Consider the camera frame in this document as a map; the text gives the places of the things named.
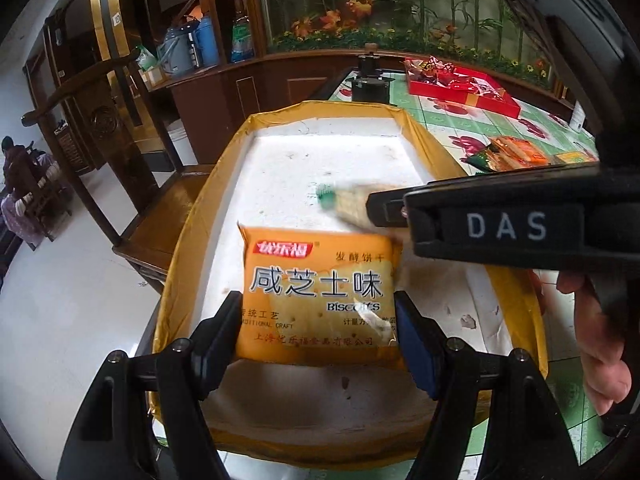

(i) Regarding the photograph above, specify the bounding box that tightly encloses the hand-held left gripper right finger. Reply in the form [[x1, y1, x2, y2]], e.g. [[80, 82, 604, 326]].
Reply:
[[392, 290, 581, 480]]

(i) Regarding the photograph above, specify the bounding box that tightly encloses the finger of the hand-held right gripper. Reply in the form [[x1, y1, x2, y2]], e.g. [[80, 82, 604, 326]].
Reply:
[[365, 187, 416, 229]]

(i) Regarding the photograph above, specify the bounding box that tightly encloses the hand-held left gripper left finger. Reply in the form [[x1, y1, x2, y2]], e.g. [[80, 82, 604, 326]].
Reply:
[[57, 290, 244, 480]]

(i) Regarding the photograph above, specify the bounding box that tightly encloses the yellow-taped foam box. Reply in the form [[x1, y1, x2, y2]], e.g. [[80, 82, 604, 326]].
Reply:
[[150, 100, 549, 456]]

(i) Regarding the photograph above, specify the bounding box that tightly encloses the orange biscuit packet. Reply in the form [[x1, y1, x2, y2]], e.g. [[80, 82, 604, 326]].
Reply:
[[237, 225, 404, 367], [487, 136, 548, 168]]

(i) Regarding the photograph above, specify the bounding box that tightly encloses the person's right hand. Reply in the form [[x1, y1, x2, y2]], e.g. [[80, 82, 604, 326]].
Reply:
[[530, 270, 633, 417]]

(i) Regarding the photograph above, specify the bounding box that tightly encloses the yellow snack packet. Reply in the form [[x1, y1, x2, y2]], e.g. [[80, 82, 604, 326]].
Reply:
[[552, 150, 598, 165]]

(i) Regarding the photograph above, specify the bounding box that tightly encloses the dark wooden chair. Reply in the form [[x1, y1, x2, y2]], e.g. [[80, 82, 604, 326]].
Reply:
[[21, 46, 221, 296]]

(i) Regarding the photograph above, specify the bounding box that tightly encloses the red gift box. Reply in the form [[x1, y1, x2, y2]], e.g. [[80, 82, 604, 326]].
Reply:
[[404, 57, 522, 120]]

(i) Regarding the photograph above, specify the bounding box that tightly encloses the pile of red candy packets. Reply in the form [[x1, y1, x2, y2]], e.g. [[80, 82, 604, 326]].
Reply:
[[407, 57, 506, 98]]

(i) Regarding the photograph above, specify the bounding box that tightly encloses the brown wooden cabinet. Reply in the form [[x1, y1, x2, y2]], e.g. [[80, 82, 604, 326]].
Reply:
[[165, 50, 576, 166]]

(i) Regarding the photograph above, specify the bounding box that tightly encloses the artificial flower display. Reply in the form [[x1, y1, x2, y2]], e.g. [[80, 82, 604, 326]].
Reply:
[[260, 0, 556, 86]]

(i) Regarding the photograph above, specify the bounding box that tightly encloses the white bucket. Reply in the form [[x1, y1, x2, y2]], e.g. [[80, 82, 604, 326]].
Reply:
[[169, 120, 192, 155]]

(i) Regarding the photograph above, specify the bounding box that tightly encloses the green plastic bottle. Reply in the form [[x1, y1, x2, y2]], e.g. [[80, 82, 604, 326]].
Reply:
[[231, 10, 256, 63]]

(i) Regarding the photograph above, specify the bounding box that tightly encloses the blue thermos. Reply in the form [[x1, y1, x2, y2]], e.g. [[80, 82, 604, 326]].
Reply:
[[192, 15, 221, 68]]

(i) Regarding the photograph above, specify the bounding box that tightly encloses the grey-blue kettle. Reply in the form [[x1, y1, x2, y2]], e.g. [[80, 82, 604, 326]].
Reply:
[[159, 25, 196, 75]]

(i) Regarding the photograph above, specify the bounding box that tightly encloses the green and white bag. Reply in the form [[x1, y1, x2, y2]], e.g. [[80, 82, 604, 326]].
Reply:
[[136, 46, 161, 72]]

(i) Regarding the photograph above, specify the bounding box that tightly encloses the gold-trimmed wooden pillar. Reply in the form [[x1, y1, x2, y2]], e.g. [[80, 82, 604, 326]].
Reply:
[[89, 0, 151, 126]]

